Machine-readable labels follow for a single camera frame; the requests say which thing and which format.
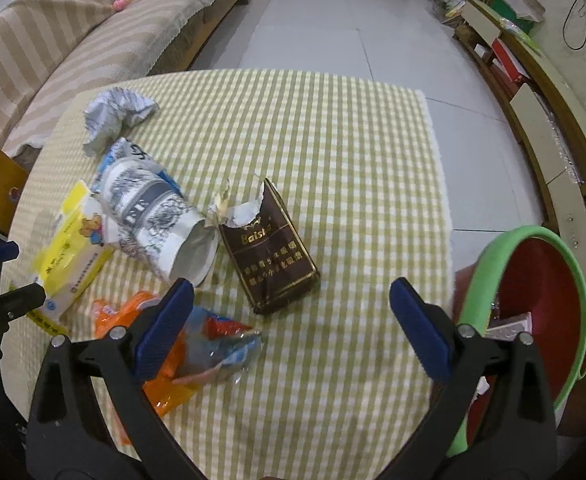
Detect long tv cabinet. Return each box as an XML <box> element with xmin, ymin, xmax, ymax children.
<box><xmin>453</xmin><ymin>0</ymin><xmax>586</xmax><ymax>279</ymax></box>

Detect patterned paper cup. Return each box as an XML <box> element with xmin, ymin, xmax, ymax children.
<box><xmin>92</xmin><ymin>138</ymin><xmax>219</xmax><ymax>286</ymax></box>

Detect television cable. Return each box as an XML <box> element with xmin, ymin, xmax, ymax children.
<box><xmin>560</xmin><ymin>0</ymin><xmax>586</xmax><ymax>52</ymax></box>

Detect green cardboard box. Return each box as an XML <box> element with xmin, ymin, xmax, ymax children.
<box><xmin>490</xmin><ymin>0</ymin><xmax>546</xmax><ymax>34</ymax></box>

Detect checkered yellow tablecloth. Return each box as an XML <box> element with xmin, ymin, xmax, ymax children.
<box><xmin>0</xmin><ymin>67</ymin><xmax>457</xmax><ymax>480</ymax></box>

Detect white printed paper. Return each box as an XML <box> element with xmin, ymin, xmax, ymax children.
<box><xmin>83</xmin><ymin>87</ymin><xmax>159</xmax><ymax>156</ymax></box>

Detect brown cigarette pack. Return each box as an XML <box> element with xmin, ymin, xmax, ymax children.
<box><xmin>207</xmin><ymin>179</ymin><xmax>320</xmax><ymax>315</ymax></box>

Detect green red trash bin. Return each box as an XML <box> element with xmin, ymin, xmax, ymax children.
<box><xmin>444</xmin><ymin>224</ymin><xmax>586</xmax><ymax>458</ymax></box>

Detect orange plastic bag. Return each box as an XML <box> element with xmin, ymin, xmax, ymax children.
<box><xmin>91</xmin><ymin>288</ymin><xmax>265</xmax><ymax>418</ymax></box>

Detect striped beige sofa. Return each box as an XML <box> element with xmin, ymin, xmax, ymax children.
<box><xmin>0</xmin><ymin>0</ymin><xmax>247</xmax><ymax>157</ymax></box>

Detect yellow tissue pack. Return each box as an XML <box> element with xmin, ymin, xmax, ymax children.
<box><xmin>28</xmin><ymin>180</ymin><xmax>113</xmax><ymax>336</ymax></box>

